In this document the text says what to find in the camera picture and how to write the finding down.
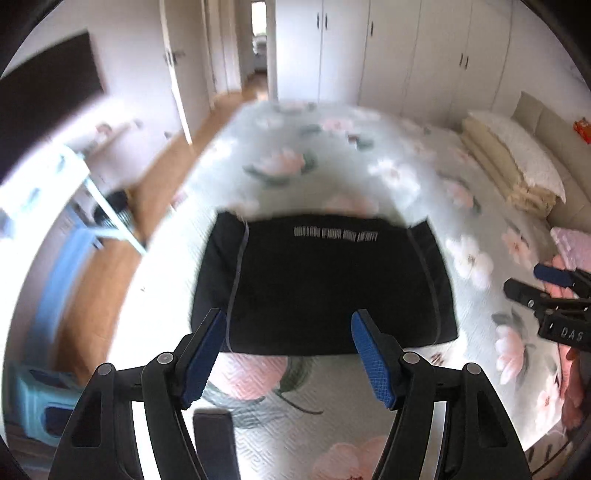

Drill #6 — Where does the light blue plastic stool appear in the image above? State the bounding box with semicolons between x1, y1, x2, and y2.
11;365;82;447

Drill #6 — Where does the small white wall shelf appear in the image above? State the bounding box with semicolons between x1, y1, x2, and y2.
88;121;144;155

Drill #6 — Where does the floral green bed cover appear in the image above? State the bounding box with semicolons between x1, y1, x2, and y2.
108;103;565;479

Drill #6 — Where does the white wardrobe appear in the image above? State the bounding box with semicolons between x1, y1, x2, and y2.
274;0;560;128

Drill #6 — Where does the red plush toy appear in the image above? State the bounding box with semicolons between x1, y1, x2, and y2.
573;117;591;144

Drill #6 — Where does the black wall television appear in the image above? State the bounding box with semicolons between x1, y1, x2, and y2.
1;31;104;179

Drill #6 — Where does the person's right hand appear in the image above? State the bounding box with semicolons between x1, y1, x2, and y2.
559;344;586;431

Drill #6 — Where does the light blue desk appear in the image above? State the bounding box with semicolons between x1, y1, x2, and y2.
0;144;150;351

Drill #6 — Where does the folded beige quilt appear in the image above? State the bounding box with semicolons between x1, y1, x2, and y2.
461;116;558;219

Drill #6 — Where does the pink purple floral blanket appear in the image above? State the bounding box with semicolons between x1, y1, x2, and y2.
550;227;591;272

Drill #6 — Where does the beige padded headboard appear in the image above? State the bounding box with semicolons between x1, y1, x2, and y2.
512;92;591;233

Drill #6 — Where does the black hooded jacket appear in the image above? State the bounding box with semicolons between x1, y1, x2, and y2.
190;212;458;356

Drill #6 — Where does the white dotted pillow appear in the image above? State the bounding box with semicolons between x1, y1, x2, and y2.
466;111;566;202

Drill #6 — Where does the white bedroom door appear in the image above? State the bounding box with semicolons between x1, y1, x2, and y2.
159;0;211;145

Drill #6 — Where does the black waste basket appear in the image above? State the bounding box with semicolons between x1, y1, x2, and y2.
93;190;134;229

